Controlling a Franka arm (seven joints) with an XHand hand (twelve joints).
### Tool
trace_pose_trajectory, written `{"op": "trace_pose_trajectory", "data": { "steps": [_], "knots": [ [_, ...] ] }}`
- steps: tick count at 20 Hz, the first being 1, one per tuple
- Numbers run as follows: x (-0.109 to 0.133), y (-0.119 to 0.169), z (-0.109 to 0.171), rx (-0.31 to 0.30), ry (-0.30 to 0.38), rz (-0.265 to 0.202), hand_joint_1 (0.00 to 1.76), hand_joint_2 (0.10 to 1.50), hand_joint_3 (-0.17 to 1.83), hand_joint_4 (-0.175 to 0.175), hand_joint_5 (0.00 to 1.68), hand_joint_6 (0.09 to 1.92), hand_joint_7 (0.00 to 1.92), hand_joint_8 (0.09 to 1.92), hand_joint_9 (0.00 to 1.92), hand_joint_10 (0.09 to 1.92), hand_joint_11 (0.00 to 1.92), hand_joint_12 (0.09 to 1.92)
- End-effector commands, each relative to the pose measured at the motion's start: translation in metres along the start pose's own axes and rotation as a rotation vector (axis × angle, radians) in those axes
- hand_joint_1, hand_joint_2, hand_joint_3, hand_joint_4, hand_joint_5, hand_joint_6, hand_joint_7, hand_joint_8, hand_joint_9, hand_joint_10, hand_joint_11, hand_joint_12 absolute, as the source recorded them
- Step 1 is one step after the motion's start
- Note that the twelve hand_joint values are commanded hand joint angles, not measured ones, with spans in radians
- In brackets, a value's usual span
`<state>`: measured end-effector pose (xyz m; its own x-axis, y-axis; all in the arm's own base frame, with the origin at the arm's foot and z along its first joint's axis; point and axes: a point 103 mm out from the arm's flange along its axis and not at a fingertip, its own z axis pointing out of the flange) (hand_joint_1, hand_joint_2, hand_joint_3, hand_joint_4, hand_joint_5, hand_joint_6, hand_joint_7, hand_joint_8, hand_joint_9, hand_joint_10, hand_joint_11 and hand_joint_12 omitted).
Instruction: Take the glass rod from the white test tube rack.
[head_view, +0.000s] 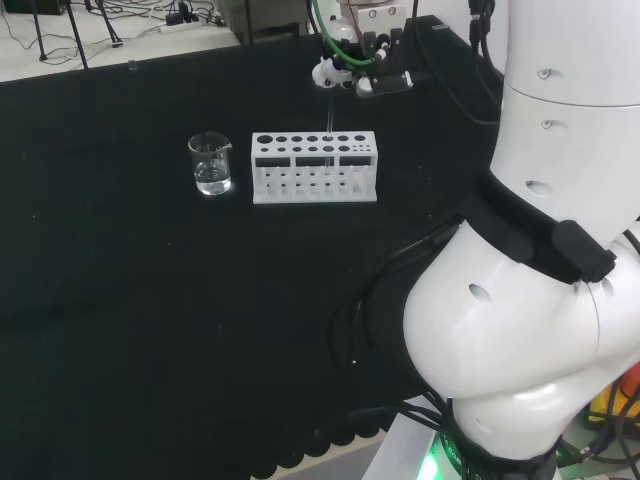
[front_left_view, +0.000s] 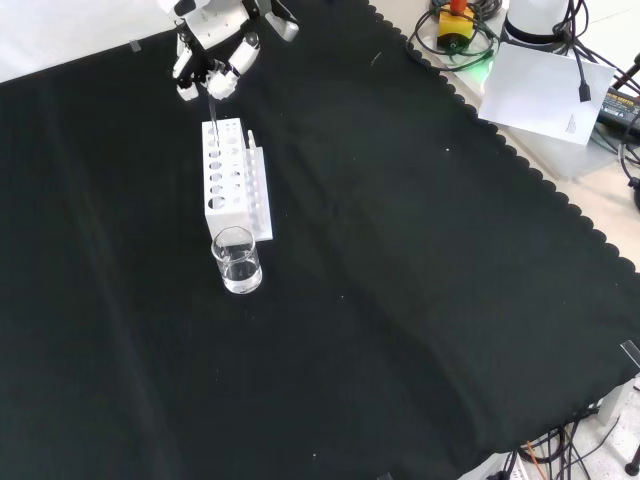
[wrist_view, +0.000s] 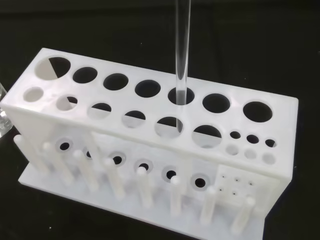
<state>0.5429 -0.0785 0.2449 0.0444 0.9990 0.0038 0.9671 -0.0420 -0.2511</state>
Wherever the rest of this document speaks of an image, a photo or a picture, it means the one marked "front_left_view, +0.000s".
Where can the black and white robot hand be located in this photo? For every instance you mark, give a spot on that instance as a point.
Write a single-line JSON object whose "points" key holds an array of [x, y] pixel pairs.
{"points": [[215, 25]]}

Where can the clear glass rod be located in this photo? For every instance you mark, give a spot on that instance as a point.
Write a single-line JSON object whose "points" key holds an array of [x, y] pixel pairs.
{"points": [[213, 117]]}

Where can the white test tube rack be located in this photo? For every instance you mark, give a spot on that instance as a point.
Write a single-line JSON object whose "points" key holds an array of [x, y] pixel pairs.
{"points": [[225, 210]]}

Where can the clear tape clip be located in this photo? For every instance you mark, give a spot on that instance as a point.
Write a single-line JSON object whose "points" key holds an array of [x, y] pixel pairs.
{"points": [[631, 352], [135, 46]]}

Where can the yellow stop button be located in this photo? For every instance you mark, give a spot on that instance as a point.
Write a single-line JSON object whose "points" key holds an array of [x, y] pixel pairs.
{"points": [[455, 27]]}

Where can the small clear glass beaker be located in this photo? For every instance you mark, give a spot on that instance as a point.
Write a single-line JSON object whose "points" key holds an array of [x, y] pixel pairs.
{"points": [[240, 270]]}

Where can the black bench cloth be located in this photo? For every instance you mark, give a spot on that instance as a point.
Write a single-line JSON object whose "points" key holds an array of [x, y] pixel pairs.
{"points": [[400, 250]]}

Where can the pale white board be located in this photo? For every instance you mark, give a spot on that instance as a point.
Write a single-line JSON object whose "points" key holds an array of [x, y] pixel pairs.
{"points": [[542, 92]]}

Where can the black power supply brick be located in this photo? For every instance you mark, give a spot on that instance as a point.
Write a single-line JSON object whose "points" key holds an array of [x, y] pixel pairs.
{"points": [[620, 107]]}

